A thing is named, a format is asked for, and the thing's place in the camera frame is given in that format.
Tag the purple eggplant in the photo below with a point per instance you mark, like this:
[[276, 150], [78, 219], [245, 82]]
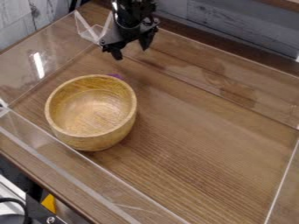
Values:
[[117, 75]]

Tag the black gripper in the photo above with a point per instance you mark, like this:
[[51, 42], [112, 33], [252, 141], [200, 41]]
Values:
[[121, 35]]

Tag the clear acrylic corner bracket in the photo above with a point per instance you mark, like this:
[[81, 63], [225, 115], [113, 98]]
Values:
[[93, 32]]

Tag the brown wooden bowl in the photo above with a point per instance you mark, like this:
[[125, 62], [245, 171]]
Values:
[[91, 111]]

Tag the clear acrylic tray walls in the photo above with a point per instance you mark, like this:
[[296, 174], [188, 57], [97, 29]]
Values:
[[212, 157]]

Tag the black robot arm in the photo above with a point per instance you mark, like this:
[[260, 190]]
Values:
[[130, 22]]

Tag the black device with yellow label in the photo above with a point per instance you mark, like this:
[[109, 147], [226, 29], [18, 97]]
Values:
[[39, 214]]

